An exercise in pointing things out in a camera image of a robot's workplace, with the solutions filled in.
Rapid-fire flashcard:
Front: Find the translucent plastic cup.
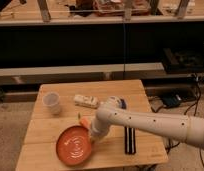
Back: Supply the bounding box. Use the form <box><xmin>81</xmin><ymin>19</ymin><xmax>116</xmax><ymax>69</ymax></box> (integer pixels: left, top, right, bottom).
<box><xmin>42</xmin><ymin>92</ymin><xmax>61</xmax><ymax>115</ymax></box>

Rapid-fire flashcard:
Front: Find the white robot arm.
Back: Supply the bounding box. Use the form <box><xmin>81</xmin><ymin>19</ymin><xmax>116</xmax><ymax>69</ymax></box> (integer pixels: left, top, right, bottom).
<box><xmin>90</xmin><ymin>96</ymin><xmax>204</xmax><ymax>150</ymax></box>

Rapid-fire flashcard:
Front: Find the wooden table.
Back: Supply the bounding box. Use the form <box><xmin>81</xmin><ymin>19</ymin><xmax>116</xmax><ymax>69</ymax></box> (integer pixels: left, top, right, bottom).
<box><xmin>16</xmin><ymin>80</ymin><xmax>168</xmax><ymax>171</ymax></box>

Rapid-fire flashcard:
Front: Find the orange toy carrot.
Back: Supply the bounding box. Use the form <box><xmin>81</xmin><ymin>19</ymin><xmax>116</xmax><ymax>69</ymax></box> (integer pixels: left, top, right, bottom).
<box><xmin>78</xmin><ymin>115</ymin><xmax>90</xmax><ymax>129</ymax></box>

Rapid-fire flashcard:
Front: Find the white plastic bottle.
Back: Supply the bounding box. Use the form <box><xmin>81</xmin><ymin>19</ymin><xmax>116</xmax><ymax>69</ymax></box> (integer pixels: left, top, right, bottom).
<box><xmin>74</xmin><ymin>94</ymin><xmax>99</xmax><ymax>108</ymax></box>

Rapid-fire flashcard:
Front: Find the orange ceramic bowl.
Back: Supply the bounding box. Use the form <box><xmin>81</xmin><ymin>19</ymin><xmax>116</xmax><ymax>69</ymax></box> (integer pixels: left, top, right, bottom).
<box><xmin>56</xmin><ymin>125</ymin><xmax>92</xmax><ymax>166</ymax></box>

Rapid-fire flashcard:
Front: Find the black power cable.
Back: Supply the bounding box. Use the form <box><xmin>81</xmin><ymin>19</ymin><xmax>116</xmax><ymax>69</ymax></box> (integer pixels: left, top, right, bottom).
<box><xmin>150</xmin><ymin>74</ymin><xmax>204</xmax><ymax>171</ymax></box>

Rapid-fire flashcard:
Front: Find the blue sponge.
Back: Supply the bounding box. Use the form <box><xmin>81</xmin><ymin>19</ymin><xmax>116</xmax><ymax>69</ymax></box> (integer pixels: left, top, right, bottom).
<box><xmin>121</xmin><ymin>99</ymin><xmax>127</xmax><ymax>109</ymax></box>

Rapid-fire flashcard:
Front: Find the black vertical pole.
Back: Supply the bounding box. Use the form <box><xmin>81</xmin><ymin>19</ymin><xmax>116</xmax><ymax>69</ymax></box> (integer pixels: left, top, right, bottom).
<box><xmin>122</xmin><ymin>22</ymin><xmax>126</xmax><ymax>80</ymax></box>

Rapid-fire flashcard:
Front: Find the long wooden bench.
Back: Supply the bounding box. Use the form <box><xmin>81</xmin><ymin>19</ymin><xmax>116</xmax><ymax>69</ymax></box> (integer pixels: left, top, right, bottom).
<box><xmin>0</xmin><ymin>63</ymin><xmax>164</xmax><ymax>77</ymax></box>

